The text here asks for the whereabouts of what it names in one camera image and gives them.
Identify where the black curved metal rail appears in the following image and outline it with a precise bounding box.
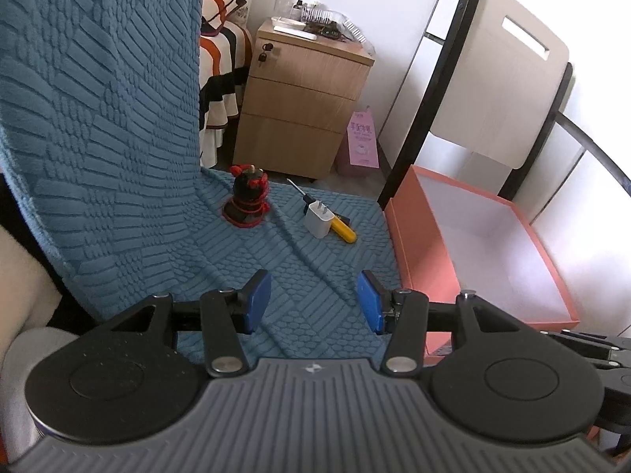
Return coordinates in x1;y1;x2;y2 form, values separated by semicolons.
555;110;631;186

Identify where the clutter on nightstand top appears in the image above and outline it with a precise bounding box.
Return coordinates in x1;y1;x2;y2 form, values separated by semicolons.
301;6;347;39

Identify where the striped bed cover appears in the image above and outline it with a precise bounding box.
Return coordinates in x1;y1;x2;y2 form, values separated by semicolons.
199;0;254;169

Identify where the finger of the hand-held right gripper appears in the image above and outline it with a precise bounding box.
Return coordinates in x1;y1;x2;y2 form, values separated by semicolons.
539;331;631;371

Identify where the pink paper bag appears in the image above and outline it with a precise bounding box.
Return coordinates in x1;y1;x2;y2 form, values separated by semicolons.
336;105;381;176

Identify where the wooden drawer cabinet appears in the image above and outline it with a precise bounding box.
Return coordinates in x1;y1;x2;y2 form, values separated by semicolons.
232;16;376;182

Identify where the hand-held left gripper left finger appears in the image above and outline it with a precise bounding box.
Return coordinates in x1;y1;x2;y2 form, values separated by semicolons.
106;270;272;375

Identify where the blue textured blanket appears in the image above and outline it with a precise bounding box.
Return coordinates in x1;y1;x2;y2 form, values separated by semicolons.
0;0;404;366

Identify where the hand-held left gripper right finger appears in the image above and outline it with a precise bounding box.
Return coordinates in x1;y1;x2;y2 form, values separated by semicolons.
357;270;537;376

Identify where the black and red figurine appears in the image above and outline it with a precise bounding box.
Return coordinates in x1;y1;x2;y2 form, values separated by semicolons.
222;164;272;230

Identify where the clear striped container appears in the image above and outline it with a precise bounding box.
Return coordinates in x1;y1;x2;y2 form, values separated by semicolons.
344;18;369;45

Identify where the white cushion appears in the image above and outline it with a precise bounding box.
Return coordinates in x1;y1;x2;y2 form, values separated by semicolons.
0;225;63;356

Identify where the white chair with black frame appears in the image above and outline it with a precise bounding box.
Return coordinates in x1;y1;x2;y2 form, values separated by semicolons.
377;0;575;222

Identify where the white charger plug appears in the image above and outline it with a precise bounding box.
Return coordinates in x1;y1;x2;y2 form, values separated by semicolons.
302;200;337;238

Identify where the orange cardboard box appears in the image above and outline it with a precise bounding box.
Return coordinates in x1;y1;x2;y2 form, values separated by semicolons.
383;164;582;366

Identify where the flat white box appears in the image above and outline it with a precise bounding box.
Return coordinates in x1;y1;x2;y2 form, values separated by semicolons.
272;24;317;42

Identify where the yellow handled screwdriver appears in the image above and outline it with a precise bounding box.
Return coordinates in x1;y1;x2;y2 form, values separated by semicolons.
287;179;357;245

